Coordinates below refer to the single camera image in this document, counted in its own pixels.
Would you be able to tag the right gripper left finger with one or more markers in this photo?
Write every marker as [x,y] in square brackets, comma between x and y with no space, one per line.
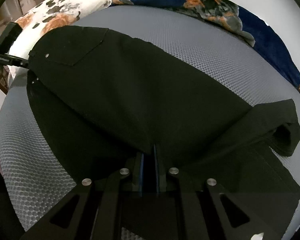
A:
[97,208]

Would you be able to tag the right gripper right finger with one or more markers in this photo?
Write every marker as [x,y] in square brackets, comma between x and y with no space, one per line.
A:
[228,198]

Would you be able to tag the black pants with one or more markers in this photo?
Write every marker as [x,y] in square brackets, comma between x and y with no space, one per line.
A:
[99,96]

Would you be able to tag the white floral pillow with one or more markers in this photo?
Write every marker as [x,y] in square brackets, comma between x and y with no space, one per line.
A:
[48,15]

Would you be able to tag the blue floral blanket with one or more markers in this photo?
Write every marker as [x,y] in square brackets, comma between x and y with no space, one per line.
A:
[238,21]

